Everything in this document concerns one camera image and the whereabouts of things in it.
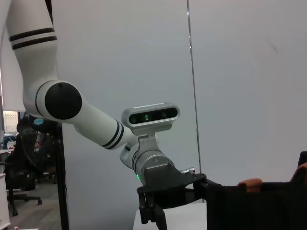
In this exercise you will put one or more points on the white cabinet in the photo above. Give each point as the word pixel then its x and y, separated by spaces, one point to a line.
pixel 4 198

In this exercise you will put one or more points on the black partition post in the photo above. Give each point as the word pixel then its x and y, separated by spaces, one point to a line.
pixel 62 179

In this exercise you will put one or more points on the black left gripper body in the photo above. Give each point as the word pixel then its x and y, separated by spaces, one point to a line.
pixel 163 178

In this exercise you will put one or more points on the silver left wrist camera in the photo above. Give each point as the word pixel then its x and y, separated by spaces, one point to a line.
pixel 153 117

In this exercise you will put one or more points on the black office chair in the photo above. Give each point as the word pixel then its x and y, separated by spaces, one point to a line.
pixel 21 182

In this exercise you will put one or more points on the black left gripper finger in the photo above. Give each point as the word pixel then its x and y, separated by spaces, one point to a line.
pixel 200 191
pixel 148 210

